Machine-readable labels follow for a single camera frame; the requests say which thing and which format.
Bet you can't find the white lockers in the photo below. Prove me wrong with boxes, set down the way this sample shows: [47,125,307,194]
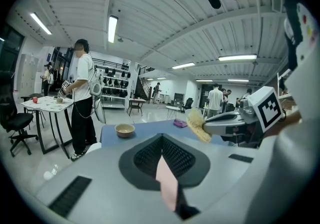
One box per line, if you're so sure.
[16,53,40,98]

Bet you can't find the purple cloth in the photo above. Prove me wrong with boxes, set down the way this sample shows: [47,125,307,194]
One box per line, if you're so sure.
[172,118,189,129]

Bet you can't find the white shelf of black items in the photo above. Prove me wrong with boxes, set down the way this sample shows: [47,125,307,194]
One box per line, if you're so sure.
[100,65,131,109]

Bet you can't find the beige sponge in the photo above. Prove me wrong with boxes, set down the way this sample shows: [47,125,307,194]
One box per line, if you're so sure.
[185,107,213,143]

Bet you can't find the person's black flower-patch shirt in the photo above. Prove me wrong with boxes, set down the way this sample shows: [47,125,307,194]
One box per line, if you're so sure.
[283,0,320,71]

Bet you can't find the tan bowl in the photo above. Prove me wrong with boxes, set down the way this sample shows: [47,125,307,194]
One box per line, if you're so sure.
[114,123,136,139]

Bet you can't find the pink big plate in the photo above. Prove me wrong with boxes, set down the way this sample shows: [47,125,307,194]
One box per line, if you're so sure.
[155,154,180,212]

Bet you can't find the white plastic chair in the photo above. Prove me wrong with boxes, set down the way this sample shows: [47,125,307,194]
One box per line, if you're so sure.
[85,142,103,155]

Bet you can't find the small dark wooden table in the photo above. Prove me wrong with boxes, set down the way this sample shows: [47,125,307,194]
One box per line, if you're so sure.
[126,97,147,117]

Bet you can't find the small round white table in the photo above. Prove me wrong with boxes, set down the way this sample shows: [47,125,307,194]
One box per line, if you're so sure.
[165,105,182,120]

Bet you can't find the black office chair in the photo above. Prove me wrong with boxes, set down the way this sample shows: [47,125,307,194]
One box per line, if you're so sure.
[181,97,195,114]
[0,71,40,158]

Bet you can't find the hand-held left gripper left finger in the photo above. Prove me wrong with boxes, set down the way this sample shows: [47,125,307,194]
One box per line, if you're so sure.
[34,132,181,224]

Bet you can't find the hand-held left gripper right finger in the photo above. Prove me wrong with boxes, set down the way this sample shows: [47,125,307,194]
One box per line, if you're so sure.
[161,133,284,222]

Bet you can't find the blue tablecloth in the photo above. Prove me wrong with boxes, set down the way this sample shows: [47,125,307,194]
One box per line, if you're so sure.
[99,118,237,149]

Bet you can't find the black metal staircase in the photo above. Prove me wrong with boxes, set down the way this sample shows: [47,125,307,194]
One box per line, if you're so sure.
[134,66,156,101]

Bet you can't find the person's right forearm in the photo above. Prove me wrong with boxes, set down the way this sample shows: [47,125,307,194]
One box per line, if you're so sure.
[264,109,303,139]

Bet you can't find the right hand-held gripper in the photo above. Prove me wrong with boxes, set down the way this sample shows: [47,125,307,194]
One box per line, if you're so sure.
[203,85,285,141]

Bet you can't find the white table with black legs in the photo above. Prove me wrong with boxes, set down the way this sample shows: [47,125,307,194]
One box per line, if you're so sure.
[19,95,75,159]

